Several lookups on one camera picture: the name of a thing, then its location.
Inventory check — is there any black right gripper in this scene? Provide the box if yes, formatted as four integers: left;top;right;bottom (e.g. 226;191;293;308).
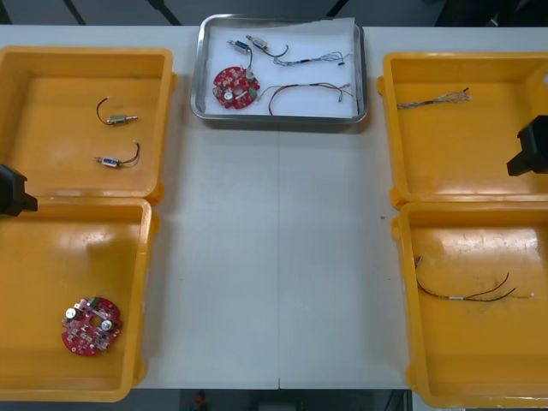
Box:
507;114;548;177

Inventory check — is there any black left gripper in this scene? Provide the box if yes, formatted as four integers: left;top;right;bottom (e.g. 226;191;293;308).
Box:
0;165;39;217

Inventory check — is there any metal solenoid with black cable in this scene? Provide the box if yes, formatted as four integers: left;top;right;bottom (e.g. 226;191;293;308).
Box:
95;95;140;128

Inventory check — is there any round red circuit board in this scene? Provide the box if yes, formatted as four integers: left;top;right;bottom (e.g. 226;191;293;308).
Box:
61;296;124;357
211;63;261;109

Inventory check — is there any red green-yellow wire harness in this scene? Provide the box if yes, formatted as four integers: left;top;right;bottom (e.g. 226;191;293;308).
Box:
256;82;359;116
414;255;536;303

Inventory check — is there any twisted blue-white wire harness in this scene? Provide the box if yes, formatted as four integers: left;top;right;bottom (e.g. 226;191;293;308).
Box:
271;51;354;69

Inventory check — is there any steel tray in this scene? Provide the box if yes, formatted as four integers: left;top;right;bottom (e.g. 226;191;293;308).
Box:
190;14;369;125

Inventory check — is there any blue label metal solenoid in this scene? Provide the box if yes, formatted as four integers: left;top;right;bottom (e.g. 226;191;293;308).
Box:
228;37;253;74
94;140;141;167

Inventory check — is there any white label metal solenoid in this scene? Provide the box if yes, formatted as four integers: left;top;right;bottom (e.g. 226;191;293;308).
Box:
247;34;290;59

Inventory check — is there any yellow-orange plastic bin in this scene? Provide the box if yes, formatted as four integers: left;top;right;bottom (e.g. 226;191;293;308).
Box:
0;196;162;403
0;45;177;205
390;200;548;408
376;51;548;211

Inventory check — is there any twisted white wire harness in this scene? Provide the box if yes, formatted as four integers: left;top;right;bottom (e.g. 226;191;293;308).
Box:
396;87;474;110

